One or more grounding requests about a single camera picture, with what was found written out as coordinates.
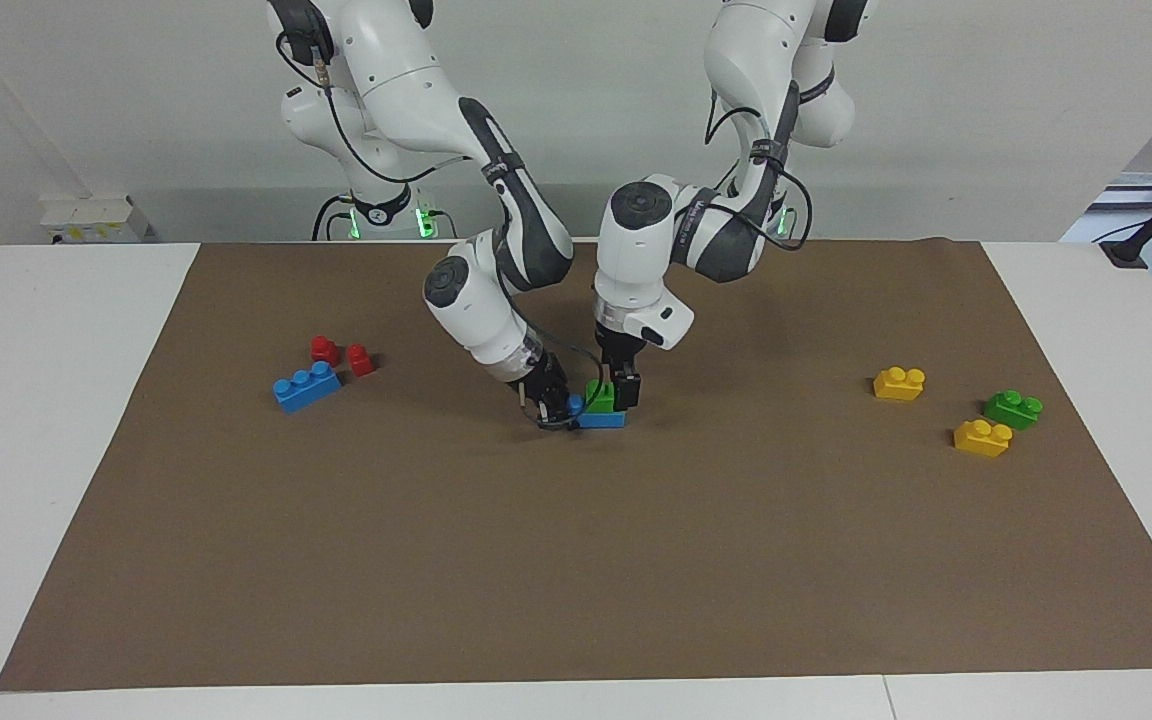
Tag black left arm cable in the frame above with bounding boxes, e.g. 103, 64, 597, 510
704, 85, 814, 251

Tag yellow two-stud block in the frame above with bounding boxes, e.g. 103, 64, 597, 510
873, 366, 927, 403
953, 419, 1014, 459

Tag white wall socket box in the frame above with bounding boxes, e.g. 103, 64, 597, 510
39, 195, 152, 244

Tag blue three-stud block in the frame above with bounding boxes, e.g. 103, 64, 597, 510
566, 394, 628, 430
273, 361, 342, 413

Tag brown table mat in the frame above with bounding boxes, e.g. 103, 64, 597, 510
0, 238, 1152, 693

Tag black right base cable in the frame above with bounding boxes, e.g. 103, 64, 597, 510
312, 195, 352, 241

